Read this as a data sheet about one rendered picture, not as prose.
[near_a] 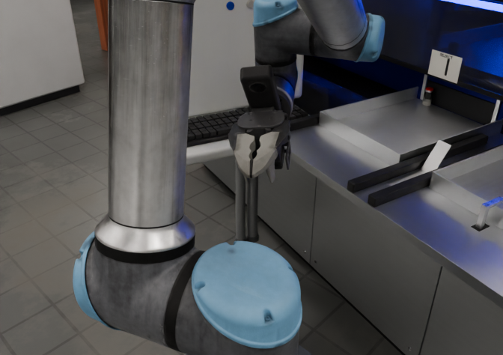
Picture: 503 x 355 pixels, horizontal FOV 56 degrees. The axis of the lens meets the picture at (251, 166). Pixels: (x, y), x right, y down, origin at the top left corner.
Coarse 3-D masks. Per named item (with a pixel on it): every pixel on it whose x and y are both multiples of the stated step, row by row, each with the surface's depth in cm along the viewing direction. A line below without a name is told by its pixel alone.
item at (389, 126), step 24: (384, 96) 124; (408, 96) 129; (336, 120) 110; (360, 120) 118; (384, 120) 118; (408, 120) 118; (432, 120) 118; (456, 120) 118; (360, 144) 105; (384, 144) 106; (408, 144) 106; (432, 144) 99
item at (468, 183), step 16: (464, 160) 93; (480, 160) 96; (496, 160) 100; (432, 176) 89; (448, 176) 92; (464, 176) 94; (480, 176) 94; (496, 176) 94; (448, 192) 87; (464, 192) 84; (480, 192) 89; (496, 192) 89; (480, 208) 82; (496, 208) 79; (496, 224) 80
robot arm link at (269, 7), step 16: (256, 0) 79; (272, 0) 77; (288, 0) 77; (256, 16) 79; (272, 16) 77; (288, 16) 78; (304, 16) 77; (256, 32) 81; (272, 32) 79; (288, 32) 78; (304, 32) 77; (256, 48) 82; (272, 48) 80; (288, 48) 79; (304, 48) 78; (272, 64) 82; (288, 64) 83
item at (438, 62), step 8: (432, 56) 113; (440, 56) 111; (448, 56) 110; (456, 56) 108; (432, 64) 114; (440, 64) 112; (456, 64) 108; (432, 72) 115; (440, 72) 113; (448, 72) 111; (456, 72) 109; (448, 80) 111; (456, 80) 109
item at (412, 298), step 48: (288, 192) 189; (336, 192) 161; (288, 240) 199; (336, 240) 169; (384, 240) 146; (336, 288) 177; (384, 288) 152; (432, 288) 134; (432, 336) 139; (480, 336) 123
